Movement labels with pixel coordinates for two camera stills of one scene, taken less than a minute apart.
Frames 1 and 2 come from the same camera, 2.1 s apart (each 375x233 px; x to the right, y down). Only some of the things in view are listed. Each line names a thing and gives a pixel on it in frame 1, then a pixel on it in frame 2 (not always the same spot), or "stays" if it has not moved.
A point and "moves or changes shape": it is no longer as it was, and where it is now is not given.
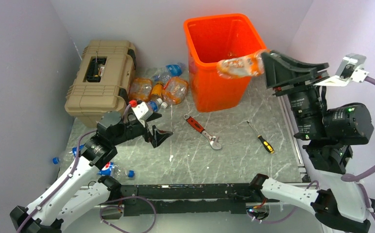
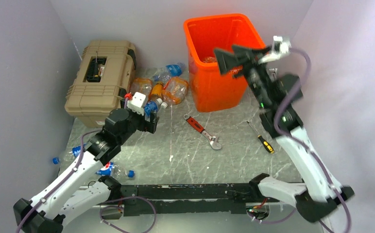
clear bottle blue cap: x=74 y=151 stays
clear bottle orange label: x=249 y=65 moves or changes shape
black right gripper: x=277 y=69 to x=227 y=60
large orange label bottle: x=140 y=89 stays
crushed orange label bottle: x=174 y=91 stays
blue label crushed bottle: x=153 y=106 stays
